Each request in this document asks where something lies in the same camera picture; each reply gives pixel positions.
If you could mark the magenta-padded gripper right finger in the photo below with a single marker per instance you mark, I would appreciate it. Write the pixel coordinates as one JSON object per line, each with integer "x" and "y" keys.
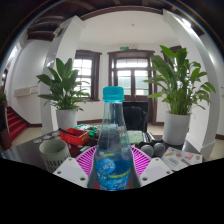
{"x": 155, "y": 170}

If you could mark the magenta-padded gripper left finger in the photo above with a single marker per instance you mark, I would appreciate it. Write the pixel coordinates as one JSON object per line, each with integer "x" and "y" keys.
{"x": 71, "y": 170}

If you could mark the clear bottle with teal cap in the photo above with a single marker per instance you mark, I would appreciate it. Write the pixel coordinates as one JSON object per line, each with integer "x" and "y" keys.
{"x": 112, "y": 146}

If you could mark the grey round-headed microphone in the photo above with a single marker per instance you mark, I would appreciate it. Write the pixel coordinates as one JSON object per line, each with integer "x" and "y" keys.
{"x": 147, "y": 151}
{"x": 159, "y": 149}

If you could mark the white patterned cup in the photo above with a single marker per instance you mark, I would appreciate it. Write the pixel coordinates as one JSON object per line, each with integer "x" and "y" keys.
{"x": 54, "y": 154}

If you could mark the printed magazine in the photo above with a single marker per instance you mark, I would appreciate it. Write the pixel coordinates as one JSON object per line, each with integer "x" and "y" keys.
{"x": 181, "y": 159}

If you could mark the red plastic tray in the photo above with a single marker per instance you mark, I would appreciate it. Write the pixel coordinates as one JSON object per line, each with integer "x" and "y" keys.
{"x": 75, "y": 137}

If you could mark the green notebook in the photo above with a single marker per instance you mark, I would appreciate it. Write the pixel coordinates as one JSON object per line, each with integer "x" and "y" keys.
{"x": 135, "y": 137}

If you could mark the small round printed sticker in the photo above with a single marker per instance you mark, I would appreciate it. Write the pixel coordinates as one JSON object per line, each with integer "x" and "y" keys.
{"x": 46, "y": 136}
{"x": 37, "y": 141}

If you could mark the box of small packets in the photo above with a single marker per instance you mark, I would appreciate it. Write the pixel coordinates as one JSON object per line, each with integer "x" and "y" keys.
{"x": 87, "y": 129}

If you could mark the black chair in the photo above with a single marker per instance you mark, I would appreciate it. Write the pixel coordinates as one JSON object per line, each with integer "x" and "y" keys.
{"x": 136, "y": 116}

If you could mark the small potted plant, white pot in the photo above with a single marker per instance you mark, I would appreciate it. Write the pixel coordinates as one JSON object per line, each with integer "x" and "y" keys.
{"x": 63, "y": 85}

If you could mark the large potted plant, white pot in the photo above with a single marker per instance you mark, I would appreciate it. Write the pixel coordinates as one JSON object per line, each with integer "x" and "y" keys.
{"x": 180, "y": 83}

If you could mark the dark wooden glazed door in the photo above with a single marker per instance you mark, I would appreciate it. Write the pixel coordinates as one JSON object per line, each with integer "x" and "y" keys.
{"x": 131, "y": 80}

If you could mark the dark-framed window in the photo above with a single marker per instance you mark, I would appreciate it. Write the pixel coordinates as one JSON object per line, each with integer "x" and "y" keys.
{"x": 85, "y": 75}

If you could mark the green exit sign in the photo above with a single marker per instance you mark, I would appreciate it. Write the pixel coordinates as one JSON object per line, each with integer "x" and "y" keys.
{"x": 124, "y": 48}

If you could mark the white wall-mounted unit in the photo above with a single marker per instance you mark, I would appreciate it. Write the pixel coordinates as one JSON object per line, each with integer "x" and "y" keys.
{"x": 26, "y": 91}

